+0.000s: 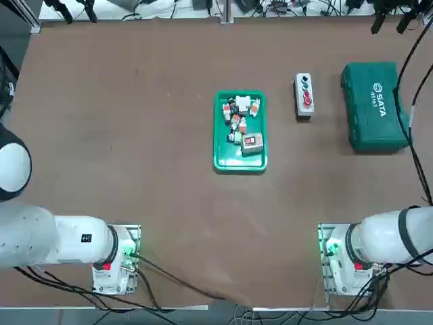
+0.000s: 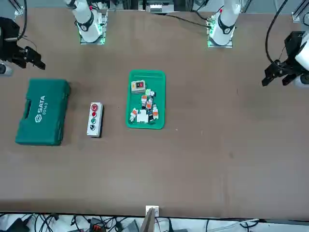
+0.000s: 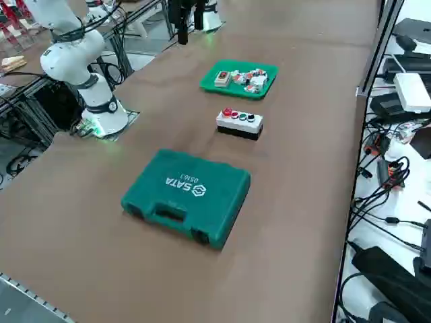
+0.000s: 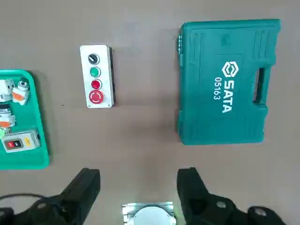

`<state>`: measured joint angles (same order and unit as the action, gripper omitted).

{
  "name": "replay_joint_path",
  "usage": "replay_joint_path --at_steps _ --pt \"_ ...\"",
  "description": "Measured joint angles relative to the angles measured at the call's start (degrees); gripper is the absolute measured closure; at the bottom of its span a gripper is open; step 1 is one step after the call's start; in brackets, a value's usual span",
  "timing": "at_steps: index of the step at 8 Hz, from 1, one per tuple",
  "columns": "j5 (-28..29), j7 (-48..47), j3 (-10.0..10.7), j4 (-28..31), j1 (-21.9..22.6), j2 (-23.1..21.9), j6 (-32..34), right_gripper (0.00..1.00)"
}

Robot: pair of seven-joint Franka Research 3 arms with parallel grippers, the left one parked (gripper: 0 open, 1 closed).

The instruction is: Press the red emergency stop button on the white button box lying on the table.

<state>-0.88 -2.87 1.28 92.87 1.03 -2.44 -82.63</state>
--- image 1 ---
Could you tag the white button box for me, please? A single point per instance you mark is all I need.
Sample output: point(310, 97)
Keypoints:
point(304, 110)

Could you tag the red emergency stop button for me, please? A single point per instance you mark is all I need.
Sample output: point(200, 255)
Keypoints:
point(308, 100)

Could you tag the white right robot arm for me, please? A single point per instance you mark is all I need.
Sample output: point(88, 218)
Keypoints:
point(379, 237)

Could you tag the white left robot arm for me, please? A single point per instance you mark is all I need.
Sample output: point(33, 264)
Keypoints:
point(74, 240)

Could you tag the green plastic tray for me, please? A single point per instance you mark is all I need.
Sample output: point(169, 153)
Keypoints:
point(236, 162)

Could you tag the white plastic block component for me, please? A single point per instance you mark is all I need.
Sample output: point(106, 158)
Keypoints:
point(243, 103)

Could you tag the green SATA tool case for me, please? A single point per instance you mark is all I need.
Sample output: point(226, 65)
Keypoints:
point(373, 108)

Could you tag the black stand leg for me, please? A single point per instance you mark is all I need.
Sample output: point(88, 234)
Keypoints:
point(90, 10)
point(62, 8)
point(377, 23)
point(406, 22)

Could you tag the green white switch component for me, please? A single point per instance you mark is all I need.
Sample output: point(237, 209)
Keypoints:
point(235, 137)

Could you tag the beige switch box red buttons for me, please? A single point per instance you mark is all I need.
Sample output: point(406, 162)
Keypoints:
point(252, 142)

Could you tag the orange white switch component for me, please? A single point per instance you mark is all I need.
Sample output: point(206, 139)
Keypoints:
point(226, 111)
point(235, 119)
point(254, 108)
point(243, 126)

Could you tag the black small switch component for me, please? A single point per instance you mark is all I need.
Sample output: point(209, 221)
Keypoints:
point(232, 101)

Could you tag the aluminium base plate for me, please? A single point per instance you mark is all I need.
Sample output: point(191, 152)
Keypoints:
point(133, 233)
point(324, 271)

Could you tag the aluminium profile post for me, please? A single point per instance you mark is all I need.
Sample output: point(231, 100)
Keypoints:
point(227, 11)

